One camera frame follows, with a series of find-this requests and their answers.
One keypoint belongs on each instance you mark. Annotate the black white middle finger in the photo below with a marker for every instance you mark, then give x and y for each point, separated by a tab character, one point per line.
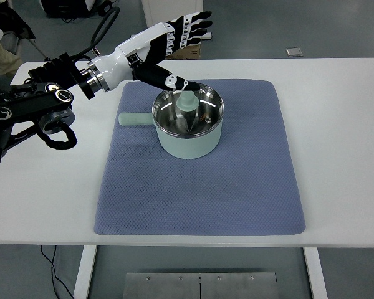
186	34

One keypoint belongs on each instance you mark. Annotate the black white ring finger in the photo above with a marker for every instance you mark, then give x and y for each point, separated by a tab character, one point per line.
199	25

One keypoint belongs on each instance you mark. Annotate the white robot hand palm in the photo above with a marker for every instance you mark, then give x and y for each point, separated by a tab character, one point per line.
109	70

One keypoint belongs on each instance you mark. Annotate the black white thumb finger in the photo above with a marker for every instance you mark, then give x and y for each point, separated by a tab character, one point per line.
159	77

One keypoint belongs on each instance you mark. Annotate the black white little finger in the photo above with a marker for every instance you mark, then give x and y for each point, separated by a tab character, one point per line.
190	19

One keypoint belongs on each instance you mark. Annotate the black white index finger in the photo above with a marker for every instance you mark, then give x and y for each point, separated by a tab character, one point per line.
174	45

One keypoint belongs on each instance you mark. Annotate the mint green pot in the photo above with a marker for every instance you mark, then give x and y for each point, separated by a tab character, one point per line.
188	123

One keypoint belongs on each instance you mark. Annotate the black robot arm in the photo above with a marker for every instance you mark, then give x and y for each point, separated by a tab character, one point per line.
42	106

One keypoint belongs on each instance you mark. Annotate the brown cardboard box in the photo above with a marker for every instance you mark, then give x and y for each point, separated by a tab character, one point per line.
192	52

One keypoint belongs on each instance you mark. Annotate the small black box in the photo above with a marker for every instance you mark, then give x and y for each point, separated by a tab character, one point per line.
104	8

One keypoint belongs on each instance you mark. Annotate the black white device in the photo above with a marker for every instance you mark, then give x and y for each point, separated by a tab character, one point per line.
67	8

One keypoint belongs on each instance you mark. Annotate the person in beige trousers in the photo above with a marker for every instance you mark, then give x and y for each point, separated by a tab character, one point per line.
10	21

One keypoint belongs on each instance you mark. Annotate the grey floor cover plate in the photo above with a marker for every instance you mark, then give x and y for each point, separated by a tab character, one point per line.
294	52

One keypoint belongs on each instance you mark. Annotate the blue textured mat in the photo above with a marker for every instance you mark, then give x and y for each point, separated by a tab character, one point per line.
245	187

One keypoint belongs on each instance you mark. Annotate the white table leg left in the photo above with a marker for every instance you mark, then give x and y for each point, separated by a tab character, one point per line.
85	272

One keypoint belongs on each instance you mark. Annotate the white table leg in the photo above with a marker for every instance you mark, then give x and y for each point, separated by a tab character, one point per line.
315	273
85	272

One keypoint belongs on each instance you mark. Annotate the metal floor plate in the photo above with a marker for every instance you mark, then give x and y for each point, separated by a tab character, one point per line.
201	285

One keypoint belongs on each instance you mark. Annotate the white table leg right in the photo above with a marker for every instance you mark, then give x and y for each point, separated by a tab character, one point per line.
315	273

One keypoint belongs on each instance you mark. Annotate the white table pedestal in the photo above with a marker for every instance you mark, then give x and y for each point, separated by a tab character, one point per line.
157	11

